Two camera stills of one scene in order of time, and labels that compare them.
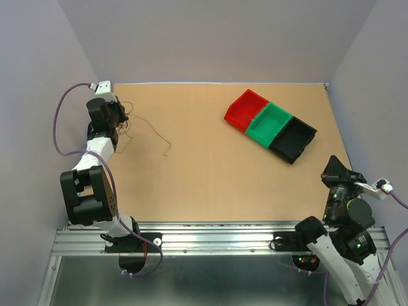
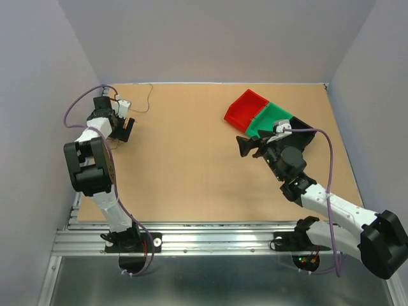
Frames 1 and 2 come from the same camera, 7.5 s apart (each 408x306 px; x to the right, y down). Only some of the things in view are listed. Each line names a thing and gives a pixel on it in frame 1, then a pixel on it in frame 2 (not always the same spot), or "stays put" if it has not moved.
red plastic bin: x=241 y=113 stays put
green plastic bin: x=268 y=123 stays put
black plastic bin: x=290 y=143 stays put
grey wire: x=124 y=127 → x=148 y=101
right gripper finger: x=335 y=170 → x=246 y=145
